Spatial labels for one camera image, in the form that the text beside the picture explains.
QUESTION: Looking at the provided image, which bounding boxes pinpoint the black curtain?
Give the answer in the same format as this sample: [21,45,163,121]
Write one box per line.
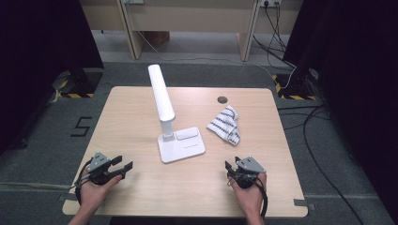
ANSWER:
[283,0,398,217]
[0,0,104,155]

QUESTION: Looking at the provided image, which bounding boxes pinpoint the long black floor cable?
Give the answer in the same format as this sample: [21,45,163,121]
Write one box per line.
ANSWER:
[301,104,366,225]

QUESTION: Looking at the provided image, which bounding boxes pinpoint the white floor cable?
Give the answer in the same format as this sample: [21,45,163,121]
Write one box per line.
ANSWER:
[137,30,298,90]

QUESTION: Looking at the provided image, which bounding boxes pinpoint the person's right hand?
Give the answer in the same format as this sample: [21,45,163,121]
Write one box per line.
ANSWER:
[227,172,268,217]

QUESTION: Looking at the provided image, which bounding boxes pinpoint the white desk lamp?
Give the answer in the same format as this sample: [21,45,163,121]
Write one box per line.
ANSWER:
[147,64,207,164]

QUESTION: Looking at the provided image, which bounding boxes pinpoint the person's left hand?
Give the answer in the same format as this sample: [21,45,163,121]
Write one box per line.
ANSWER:
[79,174,123,215]

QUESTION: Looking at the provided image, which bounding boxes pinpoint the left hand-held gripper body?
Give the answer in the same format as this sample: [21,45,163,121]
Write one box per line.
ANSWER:
[86,152,122,187]

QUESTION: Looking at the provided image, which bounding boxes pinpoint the beige wooden desk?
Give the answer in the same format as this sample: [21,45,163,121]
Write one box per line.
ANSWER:
[78,0,304,62]

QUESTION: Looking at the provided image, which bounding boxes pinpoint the brown cardboard box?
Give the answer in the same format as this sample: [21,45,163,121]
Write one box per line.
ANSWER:
[144,31,171,48]

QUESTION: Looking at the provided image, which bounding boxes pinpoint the left hand-held gripper cable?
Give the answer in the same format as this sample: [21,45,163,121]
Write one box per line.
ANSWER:
[74,157,95,206]

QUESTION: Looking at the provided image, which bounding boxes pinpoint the grey tape strip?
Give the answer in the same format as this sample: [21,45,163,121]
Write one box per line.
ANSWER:
[293,198,316,211]
[58,192,81,203]

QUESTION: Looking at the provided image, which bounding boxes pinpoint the black plugged cables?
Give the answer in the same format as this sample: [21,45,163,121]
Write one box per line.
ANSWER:
[252,2,297,69]

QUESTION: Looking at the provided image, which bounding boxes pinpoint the black stand base striped tape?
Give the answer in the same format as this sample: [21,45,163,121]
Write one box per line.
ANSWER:
[51,67,104,99]
[271,67,319,101]

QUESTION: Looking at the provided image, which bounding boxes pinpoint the white wall power outlet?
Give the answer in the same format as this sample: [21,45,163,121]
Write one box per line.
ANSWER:
[259,0,283,8]

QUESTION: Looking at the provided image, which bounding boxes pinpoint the striped white cloth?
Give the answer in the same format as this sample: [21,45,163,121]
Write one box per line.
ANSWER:
[206,105,241,146]

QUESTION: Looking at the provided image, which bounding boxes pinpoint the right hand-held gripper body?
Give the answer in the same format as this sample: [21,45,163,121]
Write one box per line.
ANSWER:
[231,156,268,189]

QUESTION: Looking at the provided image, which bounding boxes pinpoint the right hand-held gripper cable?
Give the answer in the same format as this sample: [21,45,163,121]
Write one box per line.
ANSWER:
[228,175,269,219]

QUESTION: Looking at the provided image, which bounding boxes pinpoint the hand-held gripper cable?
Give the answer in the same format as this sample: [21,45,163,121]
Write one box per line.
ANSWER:
[228,175,269,219]
[74,157,95,206]

